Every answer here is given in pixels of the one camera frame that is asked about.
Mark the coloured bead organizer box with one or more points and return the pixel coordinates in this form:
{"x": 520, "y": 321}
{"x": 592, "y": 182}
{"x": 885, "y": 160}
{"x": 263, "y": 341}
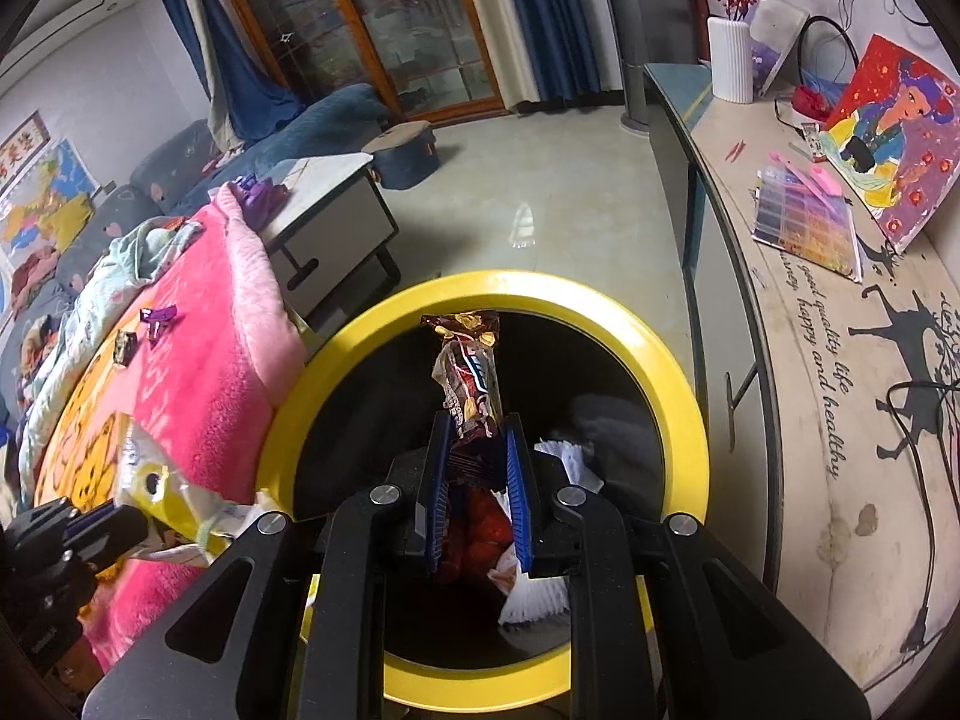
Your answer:
{"x": 810, "y": 225}

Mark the dark red snack bar wrapper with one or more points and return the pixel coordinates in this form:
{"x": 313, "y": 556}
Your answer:
{"x": 469, "y": 382}

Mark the light blue printed blanket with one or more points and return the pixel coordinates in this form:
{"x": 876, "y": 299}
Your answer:
{"x": 97, "y": 292}

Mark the yellow white plastic bag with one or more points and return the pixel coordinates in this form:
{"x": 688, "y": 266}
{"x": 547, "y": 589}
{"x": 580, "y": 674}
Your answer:
{"x": 187, "y": 502}

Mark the deer print table cover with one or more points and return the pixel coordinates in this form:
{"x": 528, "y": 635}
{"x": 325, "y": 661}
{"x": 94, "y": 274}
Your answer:
{"x": 840, "y": 427}

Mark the colourful figure painting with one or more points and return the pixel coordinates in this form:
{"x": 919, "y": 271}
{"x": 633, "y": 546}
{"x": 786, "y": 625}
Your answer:
{"x": 900, "y": 142}

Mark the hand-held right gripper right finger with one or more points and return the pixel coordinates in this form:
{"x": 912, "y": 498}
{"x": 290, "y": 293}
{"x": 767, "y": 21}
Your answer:
{"x": 517, "y": 499}

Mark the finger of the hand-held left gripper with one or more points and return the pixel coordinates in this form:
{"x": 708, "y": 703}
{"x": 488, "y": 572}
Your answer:
{"x": 112, "y": 532}

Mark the pink bear print blanket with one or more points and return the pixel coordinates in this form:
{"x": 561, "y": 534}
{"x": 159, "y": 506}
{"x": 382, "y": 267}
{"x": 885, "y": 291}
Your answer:
{"x": 202, "y": 390}

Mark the red cloth bundle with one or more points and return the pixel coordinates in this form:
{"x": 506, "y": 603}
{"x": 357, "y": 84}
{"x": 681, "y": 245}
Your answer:
{"x": 808, "y": 101}

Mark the black gold candy wrapper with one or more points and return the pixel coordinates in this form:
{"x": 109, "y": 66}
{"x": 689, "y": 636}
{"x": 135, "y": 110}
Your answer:
{"x": 125, "y": 349}

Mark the red plastic bag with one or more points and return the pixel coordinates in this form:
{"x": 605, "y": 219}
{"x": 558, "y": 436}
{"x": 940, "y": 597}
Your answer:
{"x": 484, "y": 532}

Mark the blue round ottoman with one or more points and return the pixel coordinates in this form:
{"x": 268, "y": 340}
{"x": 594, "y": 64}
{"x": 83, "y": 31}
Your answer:
{"x": 401, "y": 154}

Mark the white framed picture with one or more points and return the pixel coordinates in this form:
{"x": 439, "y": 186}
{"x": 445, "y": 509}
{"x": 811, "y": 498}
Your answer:
{"x": 780, "y": 45}

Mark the wooden framed glass door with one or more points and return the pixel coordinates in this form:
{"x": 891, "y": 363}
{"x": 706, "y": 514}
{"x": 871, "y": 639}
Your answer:
{"x": 360, "y": 22}

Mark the silver tower air conditioner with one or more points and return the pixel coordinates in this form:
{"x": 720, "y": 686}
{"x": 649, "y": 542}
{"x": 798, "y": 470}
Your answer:
{"x": 626, "y": 30}

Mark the white ribbed vase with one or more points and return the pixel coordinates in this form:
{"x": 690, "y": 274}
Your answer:
{"x": 730, "y": 60}

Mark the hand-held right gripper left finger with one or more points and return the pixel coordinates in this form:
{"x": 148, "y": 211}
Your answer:
{"x": 439, "y": 499}

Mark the colourful map wall poster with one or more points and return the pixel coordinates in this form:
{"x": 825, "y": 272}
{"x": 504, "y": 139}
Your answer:
{"x": 45, "y": 202}

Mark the blue sofa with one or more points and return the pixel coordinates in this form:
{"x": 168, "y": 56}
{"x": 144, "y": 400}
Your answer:
{"x": 315, "y": 120}

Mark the blue curtain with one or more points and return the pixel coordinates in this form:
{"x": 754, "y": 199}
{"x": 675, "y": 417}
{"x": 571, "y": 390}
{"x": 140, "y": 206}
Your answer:
{"x": 547, "y": 22}
{"x": 240, "y": 75}

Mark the white coffee table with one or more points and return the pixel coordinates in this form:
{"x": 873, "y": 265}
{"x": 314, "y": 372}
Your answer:
{"x": 330, "y": 217}

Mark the pink plastic tool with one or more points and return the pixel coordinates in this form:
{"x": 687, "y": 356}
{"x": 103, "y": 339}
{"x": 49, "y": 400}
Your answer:
{"x": 814, "y": 178}

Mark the purple plastic wrapper pile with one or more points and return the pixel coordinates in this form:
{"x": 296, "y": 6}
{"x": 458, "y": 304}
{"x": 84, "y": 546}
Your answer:
{"x": 259, "y": 199}

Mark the framed red wall embroidery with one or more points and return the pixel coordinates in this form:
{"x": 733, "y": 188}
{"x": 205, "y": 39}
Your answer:
{"x": 22, "y": 146}

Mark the small printed packet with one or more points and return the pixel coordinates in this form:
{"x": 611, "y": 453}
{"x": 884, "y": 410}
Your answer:
{"x": 814, "y": 142}

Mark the yellow-rimmed black trash bin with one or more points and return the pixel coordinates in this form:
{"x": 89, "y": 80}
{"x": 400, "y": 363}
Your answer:
{"x": 525, "y": 292}

